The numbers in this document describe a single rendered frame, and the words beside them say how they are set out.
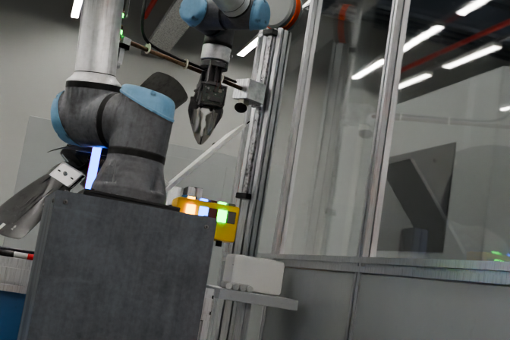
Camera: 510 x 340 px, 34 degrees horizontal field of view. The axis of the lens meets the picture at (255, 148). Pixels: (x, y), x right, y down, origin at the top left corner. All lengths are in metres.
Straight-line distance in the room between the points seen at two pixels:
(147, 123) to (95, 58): 0.20
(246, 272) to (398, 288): 0.82
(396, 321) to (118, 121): 0.76
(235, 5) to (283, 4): 1.11
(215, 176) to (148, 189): 6.51
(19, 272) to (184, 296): 0.64
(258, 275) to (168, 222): 1.14
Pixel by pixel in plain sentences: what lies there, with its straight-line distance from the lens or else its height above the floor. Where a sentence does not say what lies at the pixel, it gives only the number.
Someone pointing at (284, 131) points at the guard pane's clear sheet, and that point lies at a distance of 3.23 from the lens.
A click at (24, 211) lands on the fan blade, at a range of 2.49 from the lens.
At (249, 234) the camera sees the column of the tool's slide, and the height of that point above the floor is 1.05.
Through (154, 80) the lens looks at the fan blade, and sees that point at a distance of 2.48.
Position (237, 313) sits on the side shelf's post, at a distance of 2.65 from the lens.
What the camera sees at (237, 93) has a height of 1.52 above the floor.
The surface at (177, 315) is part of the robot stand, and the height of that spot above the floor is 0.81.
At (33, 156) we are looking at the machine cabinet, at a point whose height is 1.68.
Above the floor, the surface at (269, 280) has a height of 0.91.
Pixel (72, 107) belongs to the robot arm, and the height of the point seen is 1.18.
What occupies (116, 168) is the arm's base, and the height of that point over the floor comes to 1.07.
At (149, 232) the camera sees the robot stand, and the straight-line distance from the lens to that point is 1.55.
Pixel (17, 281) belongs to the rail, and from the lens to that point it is 2.10.
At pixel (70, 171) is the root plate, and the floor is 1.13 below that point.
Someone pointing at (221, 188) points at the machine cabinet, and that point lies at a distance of 8.15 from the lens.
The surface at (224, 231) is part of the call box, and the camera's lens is 2.12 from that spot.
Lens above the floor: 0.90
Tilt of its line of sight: 9 degrees up
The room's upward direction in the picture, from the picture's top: 9 degrees clockwise
